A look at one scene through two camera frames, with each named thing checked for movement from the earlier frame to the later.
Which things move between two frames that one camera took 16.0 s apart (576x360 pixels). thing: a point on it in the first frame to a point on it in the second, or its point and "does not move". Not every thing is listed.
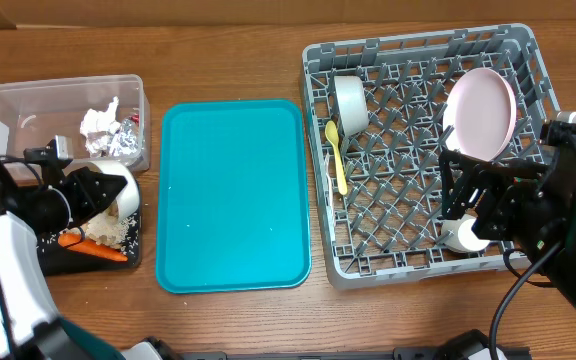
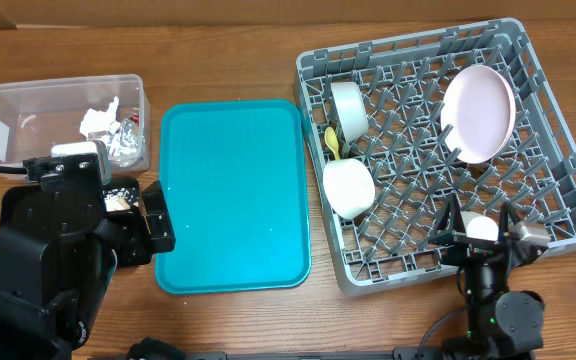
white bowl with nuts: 128,201 to 349,187
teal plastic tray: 232,211 does not move
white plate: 479,113 does not move
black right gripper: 501,188 to 448,230
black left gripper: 86,182 to 139,242
